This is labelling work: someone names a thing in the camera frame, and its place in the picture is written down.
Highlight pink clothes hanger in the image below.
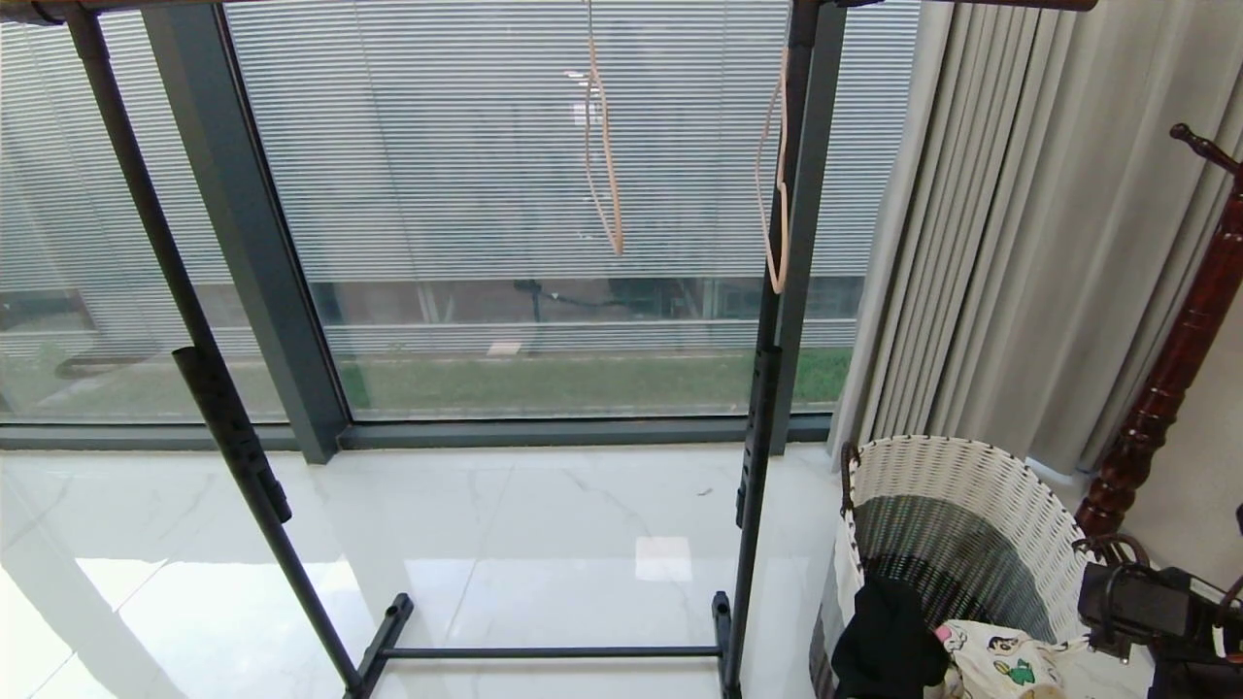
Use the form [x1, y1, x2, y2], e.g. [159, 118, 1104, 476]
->
[583, 0, 625, 256]
[755, 47, 790, 295]

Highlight cream printed garment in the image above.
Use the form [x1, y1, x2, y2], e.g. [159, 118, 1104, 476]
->
[930, 619, 1093, 699]

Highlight white laundry basket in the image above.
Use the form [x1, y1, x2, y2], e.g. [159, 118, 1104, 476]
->
[809, 434, 1154, 699]

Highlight black clothes rack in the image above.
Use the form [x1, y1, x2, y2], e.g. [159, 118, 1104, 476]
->
[0, 0, 1098, 699]

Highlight window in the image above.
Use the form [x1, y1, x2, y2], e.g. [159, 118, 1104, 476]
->
[0, 0, 922, 465]

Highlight black garment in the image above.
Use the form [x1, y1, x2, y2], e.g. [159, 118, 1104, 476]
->
[831, 575, 953, 699]

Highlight beige curtain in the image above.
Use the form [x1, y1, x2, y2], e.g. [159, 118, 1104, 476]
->
[827, 0, 1243, 479]

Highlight dark wooden coat stand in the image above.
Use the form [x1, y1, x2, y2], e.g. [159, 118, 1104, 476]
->
[1073, 122, 1243, 541]

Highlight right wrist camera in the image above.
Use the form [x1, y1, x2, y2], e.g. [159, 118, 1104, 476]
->
[1076, 561, 1226, 663]

